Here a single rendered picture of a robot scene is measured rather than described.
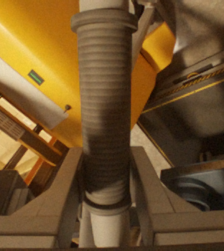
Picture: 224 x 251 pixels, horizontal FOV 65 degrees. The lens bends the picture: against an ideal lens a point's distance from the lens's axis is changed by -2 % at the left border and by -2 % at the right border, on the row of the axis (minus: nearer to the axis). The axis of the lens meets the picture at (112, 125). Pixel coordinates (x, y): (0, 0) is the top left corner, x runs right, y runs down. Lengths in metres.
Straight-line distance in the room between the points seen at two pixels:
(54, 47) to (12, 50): 0.14
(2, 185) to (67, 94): 0.51
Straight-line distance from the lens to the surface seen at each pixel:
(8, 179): 0.29
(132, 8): 1.00
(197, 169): 1.17
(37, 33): 0.74
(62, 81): 0.72
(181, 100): 1.30
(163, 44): 1.14
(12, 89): 0.88
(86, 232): 0.18
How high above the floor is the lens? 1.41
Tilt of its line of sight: 43 degrees down
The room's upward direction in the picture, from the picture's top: 160 degrees counter-clockwise
